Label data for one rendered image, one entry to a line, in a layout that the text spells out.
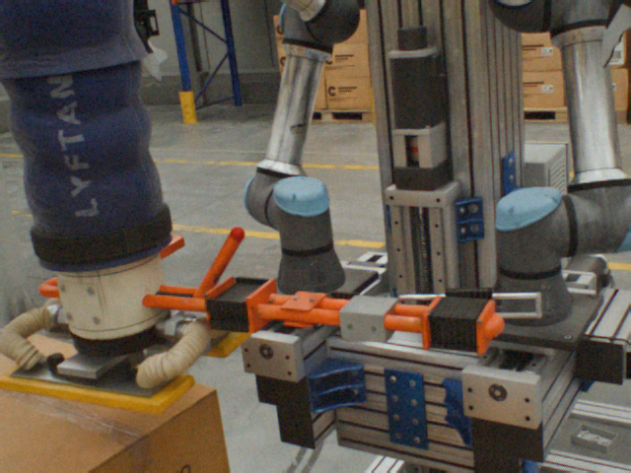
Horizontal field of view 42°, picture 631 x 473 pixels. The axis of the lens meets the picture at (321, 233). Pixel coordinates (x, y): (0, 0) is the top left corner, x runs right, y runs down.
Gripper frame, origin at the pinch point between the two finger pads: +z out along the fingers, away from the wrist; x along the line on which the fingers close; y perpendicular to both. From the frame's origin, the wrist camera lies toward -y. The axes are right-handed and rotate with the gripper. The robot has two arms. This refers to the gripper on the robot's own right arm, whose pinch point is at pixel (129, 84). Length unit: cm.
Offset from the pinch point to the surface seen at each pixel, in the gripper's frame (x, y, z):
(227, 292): -42, -30, 28
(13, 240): 247, 145, 103
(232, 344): -36, -23, 42
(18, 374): -8, -46, 41
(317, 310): -59, -30, 29
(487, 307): -83, -25, 28
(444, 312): -78, -29, 28
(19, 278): 247, 143, 124
